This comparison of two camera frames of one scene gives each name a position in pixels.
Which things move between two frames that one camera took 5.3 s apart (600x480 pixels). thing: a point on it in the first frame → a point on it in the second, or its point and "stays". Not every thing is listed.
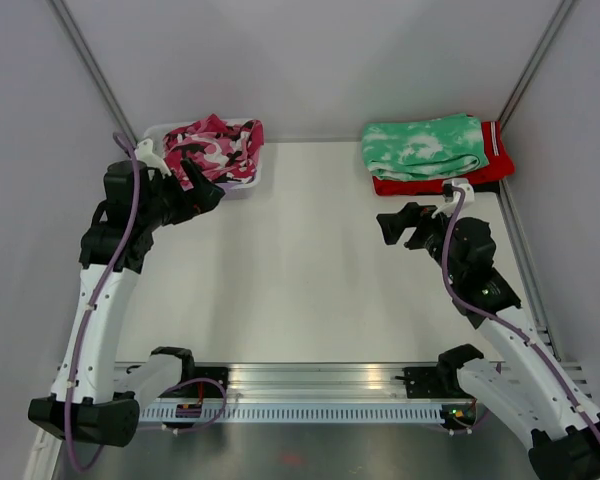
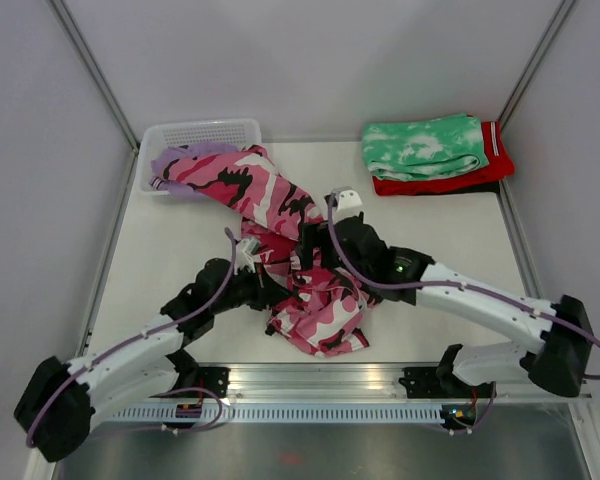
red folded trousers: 500,165 stays
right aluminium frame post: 536,62 stays
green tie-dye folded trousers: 424,147 stays
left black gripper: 203,197 → 267,292
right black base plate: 428,382 stays
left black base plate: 204,389 stays
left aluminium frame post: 92,69 stays
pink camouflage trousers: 221,151 → 324,296
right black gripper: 412,215 → 314,235
